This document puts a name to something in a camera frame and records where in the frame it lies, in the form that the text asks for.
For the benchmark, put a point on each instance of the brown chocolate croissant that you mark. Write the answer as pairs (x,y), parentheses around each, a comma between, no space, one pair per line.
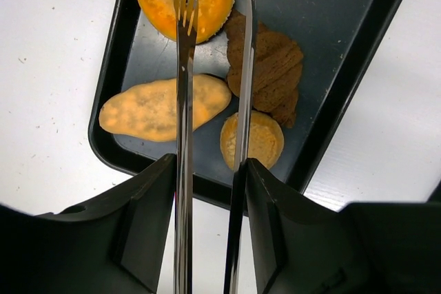
(277,69)

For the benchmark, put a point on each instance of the metal tongs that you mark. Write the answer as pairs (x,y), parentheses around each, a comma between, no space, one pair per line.
(187,141)

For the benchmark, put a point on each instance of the small round bread roll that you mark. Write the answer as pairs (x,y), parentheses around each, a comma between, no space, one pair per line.
(266,140)

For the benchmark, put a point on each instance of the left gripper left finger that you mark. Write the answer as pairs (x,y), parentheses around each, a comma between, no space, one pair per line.
(112,243)

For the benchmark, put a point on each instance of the oval light bread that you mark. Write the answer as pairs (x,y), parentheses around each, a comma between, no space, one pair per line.
(148,110)

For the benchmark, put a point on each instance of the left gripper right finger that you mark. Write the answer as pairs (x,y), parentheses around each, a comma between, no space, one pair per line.
(300,246)

